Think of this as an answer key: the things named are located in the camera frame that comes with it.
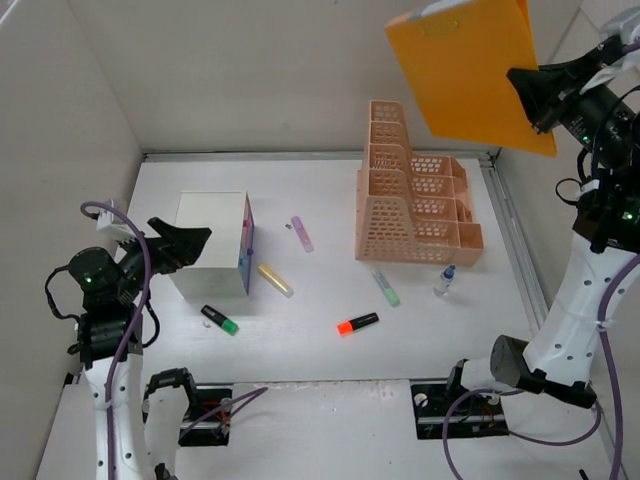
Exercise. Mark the small clear dropper bottle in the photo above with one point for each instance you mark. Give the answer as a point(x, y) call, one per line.
point(445, 280)

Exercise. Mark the black green highlighter marker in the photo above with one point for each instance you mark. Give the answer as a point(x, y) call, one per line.
point(215, 317)

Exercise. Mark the yellow highlighter pen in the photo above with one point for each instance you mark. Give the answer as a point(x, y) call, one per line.
point(275, 280)

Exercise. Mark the white mini drawer cabinet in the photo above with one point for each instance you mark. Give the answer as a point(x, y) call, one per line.
point(216, 273)

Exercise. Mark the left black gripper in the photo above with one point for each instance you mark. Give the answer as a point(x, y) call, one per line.
point(154, 252)

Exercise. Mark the black orange highlighter marker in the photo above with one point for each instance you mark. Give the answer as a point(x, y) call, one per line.
point(353, 325)

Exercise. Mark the pale green highlighter pen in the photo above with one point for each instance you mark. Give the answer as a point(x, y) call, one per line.
point(389, 293)

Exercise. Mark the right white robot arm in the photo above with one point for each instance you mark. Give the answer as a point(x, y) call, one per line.
point(605, 242)

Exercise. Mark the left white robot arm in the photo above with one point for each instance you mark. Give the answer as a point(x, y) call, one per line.
point(137, 425)

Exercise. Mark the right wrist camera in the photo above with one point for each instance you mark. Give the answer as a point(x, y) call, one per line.
point(625, 25)

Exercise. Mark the orange folder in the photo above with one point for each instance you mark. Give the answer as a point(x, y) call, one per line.
point(455, 56)

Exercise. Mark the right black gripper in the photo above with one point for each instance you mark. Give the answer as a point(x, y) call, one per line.
point(558, 106)

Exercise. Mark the blue drawer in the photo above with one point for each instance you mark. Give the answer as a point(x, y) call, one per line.
point(245, 264)

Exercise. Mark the purple highlighter pen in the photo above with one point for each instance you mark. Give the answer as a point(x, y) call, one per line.
point(302, 234)

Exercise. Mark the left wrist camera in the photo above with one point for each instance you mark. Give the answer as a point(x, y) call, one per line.
point(111, 225)

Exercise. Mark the pink desk organizer rack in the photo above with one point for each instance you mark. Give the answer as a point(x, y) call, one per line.
point(411, 207)

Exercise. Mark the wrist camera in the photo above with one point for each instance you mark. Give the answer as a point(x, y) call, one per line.
point(625, 25)
point(111, 225)

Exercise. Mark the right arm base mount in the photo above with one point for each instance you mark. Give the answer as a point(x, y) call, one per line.
point(476, 417)

